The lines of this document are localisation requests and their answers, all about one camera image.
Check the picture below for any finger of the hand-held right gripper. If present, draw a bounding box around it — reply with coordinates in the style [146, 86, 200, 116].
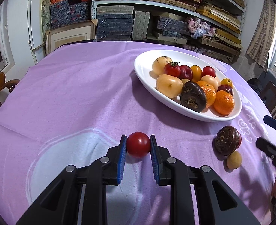
[256, 137, 276, 157]
[263, 115, 276, 132]

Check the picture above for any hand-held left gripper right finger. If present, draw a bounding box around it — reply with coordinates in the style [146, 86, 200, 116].
[150, 134, 261, 225]

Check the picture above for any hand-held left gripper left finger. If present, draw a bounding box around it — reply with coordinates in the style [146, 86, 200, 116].
[16, 134, 128, 225]

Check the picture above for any small orange tangerine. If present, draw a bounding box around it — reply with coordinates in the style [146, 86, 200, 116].
[213, 90, 235, 115]

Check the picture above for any dark red cherry tomato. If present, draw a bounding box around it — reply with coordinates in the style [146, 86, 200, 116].
[217, 84, 234, 96]

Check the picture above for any small orange kumquat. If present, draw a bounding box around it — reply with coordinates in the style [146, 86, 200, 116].
[220, 78, 233, 89]

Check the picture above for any large orange tangerine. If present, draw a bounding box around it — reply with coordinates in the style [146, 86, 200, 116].
[196, 81, 216, 108]

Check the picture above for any pale yellow loquat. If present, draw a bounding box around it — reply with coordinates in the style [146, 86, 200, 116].
[200, 75, 219, 91]

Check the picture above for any dark brown water chestnut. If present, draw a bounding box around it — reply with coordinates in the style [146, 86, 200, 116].
[214, 126, 241, 156]
[180, 81, 208, 113]

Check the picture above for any pale yellow pepino melon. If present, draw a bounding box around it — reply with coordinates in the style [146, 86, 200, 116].
[156, 74, 183, 98]
[152, 56, 173, 76]

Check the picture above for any large orange-yellow kumquat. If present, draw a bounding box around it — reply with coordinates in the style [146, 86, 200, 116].
[190, 65, 203, 82]

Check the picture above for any white oval plate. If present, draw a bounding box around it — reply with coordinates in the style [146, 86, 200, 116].
[134, 50, 242, 122]

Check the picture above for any cherry tomato with stem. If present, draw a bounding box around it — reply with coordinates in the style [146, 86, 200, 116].
[164, 61, 181, 77]

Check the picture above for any dark red passion fruit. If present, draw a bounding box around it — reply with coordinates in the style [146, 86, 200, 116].
[179, 65, 193, 80]

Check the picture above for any dark cloth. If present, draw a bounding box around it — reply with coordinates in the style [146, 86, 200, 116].
[247, 77, 265, 94]

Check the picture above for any checkered curtain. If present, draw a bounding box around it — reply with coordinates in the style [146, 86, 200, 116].
[246, 0, 276, 73]

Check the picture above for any stack of wooden frames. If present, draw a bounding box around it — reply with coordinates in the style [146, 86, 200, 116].
[195, 2, 244, 62]

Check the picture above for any pink cloth bundle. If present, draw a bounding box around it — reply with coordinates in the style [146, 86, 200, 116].
[185, 16, 217, 40]

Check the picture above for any stack of dark ribboned boxes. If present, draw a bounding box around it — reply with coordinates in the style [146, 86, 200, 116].
[153, 17, 192, 45]

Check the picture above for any framed picture in cardboard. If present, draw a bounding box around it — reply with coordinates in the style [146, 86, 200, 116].
[46, 19, 98, 55]

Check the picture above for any upright woven box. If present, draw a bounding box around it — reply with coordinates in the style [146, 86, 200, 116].
[131, 10, 151, 41]

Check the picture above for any stack of dark grey boxes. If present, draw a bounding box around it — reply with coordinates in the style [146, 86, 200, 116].
[96, 6, 134, 41]

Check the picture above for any metal shelving unit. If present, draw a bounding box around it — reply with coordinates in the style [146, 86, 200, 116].
[91, 0, 248, 64]

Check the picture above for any stack of blue patterned boxes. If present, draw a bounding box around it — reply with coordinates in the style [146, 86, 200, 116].
[49, 0, 91, 30]

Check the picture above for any white leaning panel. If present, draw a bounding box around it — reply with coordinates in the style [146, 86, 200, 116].
[27, 0, 48, 65]

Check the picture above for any green marbled panel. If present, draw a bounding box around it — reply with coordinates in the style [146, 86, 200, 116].
[41, 0, 52, 32]

